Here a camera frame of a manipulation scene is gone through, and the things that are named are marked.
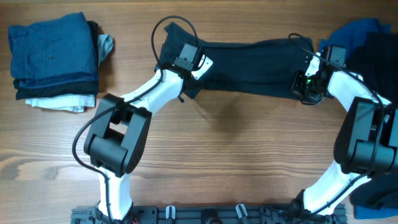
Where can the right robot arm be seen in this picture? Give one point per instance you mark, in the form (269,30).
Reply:
(365,147)

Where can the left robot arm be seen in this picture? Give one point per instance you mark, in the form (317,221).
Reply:
(118,133)

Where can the folded light grey garment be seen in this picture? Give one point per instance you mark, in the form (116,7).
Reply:
(105,45)

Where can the bright blue t-shirt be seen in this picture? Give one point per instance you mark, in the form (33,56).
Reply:
(352,36)

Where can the folded white garment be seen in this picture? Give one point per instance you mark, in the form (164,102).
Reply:
(68,102)

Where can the dark green t-shirt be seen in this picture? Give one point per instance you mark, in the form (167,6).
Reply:
(264,68)

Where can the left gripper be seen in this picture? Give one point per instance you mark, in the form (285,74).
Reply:
(198,78)

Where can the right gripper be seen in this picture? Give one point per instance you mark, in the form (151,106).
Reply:
(296,88)

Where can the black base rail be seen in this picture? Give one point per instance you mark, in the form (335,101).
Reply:
(266,214)

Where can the folded blue shorts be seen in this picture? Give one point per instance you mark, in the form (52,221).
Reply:
(53,49)

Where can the folded black garment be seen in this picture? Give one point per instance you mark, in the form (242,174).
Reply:
(62,88)

